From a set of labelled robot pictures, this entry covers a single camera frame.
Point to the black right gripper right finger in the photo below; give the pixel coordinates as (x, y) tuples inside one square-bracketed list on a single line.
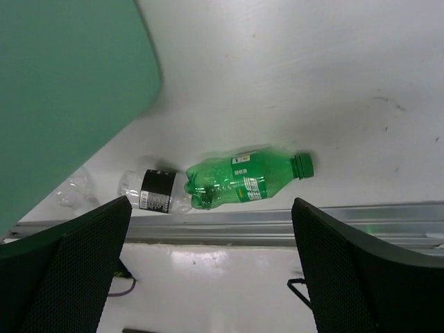
[(359, 283)]

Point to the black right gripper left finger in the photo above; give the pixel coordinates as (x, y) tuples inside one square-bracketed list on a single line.
[(58, 280)]

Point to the clear bottle black label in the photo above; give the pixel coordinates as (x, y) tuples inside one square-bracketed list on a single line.
[(153, 186)]

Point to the green soda bottle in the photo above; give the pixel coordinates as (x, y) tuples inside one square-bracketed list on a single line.
[(245, 177)]

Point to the green plastic bin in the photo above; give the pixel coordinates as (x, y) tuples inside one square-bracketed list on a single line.
[(73, 75)]

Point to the aluminium table frame rail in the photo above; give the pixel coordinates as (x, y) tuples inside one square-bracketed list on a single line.
[(416, 226)]

